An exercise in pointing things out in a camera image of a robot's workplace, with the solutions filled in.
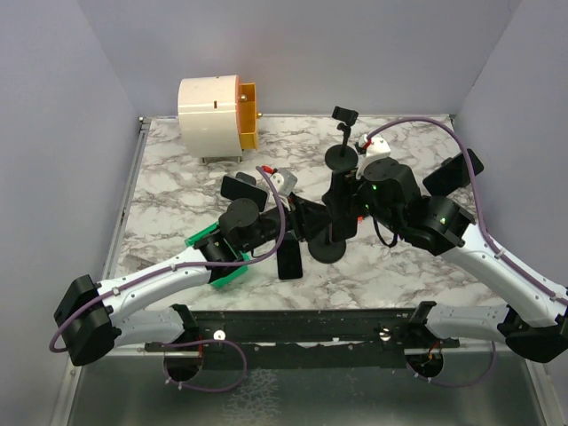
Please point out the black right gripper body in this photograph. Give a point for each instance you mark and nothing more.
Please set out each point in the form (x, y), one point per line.
(345, 182)

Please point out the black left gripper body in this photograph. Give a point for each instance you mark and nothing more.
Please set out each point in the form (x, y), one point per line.
(295, 223)

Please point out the black round-base front stand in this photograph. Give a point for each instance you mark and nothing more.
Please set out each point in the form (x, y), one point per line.
(329, 245)

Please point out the tall black phone stand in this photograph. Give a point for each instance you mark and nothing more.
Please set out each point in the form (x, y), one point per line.
(343, 157)

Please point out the black phone with silver edge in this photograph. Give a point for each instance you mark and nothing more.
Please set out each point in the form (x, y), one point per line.
(289, 260)

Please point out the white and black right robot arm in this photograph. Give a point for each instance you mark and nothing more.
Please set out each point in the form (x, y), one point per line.
(532, 322)

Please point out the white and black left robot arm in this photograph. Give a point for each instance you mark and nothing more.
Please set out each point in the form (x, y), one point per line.
(95, 317)

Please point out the brown round phone stand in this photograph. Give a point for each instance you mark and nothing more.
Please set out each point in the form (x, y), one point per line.
(246, 178)

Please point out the silver-edged phone left rear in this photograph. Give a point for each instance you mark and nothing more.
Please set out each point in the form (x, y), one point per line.
(233, 189)

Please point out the black phone right side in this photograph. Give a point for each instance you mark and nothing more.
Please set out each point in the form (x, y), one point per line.
(452, 175)

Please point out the green plastic bin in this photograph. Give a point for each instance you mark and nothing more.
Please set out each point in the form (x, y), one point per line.
(214, 247)

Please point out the white cylindrical drum device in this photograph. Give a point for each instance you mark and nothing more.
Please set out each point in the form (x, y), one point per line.
(208, 116)

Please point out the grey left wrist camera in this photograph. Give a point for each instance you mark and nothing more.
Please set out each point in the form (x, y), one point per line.
(283, 179)

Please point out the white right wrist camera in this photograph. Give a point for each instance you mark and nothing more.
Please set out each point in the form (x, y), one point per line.
(370, 150)

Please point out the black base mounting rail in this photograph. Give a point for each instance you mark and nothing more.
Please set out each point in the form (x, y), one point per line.
(301, 339)

